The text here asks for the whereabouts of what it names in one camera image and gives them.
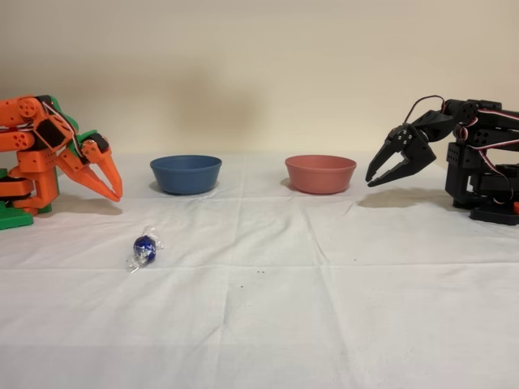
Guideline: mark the blue bowl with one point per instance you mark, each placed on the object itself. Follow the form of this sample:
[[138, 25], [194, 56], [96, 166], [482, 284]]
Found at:
[[185, 176]]

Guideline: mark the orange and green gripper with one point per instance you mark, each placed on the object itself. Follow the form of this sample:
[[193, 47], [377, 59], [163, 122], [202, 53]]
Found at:
[[90, 159]]

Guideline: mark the white tablecloth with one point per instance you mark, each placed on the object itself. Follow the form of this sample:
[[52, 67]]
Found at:
[[259, 324]]

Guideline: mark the blue foil candy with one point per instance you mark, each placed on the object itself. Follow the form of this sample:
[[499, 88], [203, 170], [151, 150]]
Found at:
[[144, 247]]

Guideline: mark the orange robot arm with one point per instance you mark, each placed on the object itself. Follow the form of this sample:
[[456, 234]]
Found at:
[[26, 162]]

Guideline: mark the pink bowl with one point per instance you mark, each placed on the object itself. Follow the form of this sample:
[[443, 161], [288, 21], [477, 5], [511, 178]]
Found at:
[[320, 175]]

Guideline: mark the green arm base mount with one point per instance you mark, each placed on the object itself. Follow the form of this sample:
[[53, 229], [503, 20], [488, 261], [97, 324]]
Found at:
[[16, 221]]

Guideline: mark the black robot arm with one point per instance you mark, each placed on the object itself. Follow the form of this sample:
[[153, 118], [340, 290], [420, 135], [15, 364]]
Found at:
[[462, 158]]

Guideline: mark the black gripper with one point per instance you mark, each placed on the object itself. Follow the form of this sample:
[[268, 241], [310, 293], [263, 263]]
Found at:
[[407, 151]]

